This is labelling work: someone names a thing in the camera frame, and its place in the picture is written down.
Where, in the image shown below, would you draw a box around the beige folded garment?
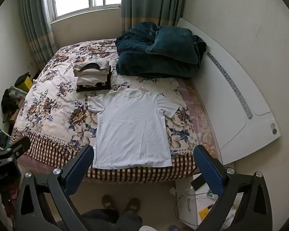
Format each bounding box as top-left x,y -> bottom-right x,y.
73,61 -> 110,77

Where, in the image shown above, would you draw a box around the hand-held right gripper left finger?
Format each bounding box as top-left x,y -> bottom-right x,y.
15,144 -> 95,231

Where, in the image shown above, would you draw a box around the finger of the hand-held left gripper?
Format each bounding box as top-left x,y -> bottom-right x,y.
0,137 -> 31,164

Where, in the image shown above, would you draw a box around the small yellow packet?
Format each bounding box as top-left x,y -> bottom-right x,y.
199,207 -> 210,221

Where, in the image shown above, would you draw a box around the dark clothes pile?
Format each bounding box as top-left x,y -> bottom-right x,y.
1,88 -> 23,123

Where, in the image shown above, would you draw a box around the dark teal plush blanket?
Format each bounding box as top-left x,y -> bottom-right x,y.
116,22 -> 207,79

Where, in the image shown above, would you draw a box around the black phone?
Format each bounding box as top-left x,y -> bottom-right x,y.
191,176 -> 207,191

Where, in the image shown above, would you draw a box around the white bedside table with items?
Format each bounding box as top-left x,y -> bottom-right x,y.
175,173 -> 222,227

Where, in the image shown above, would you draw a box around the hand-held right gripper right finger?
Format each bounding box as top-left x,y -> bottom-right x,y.
193,145 -> 272,231

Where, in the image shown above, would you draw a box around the white bed headboard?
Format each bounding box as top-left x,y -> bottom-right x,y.
177,17 -> 281,166

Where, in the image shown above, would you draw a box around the cream folded garment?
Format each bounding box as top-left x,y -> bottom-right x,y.
77,73 -> 110,87

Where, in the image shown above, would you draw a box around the grey-green curtain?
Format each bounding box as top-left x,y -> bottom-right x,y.
120,0 -> 188,34
19,0 -> 59,69

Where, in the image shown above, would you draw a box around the person's left brown slipper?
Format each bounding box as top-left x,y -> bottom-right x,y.
101,195 -> 115,210

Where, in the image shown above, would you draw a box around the person's legs in dark trousers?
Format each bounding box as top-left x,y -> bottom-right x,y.
55,208 -> 143,231

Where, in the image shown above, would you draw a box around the pink patterned mattress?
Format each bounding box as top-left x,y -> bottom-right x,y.
177,77 -> 223,164

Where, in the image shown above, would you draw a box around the person's brown slipper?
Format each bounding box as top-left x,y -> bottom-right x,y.
124,198 -> 141,213
101,195 -> 115,210

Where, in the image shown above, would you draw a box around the white t-shirt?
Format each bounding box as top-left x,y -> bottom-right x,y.
87,87 -> 179,169

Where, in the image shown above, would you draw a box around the thin black cable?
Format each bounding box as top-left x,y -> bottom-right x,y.
174,192 -> 196,222

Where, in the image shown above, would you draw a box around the yellow box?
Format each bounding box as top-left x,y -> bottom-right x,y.
19,76 -> 34,92

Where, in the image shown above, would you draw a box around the floral bed blanket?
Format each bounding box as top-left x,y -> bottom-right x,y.
10,39 -> 200,182

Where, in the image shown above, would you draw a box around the dark teal pillow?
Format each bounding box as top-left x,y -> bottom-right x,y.
146,26 -> 199,65

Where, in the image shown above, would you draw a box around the person's right brown slipper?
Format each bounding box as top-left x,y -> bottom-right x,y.
124,198 -> 141,213

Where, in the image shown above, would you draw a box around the black folded garment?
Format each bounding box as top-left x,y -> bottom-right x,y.
76,65 -> 111,92

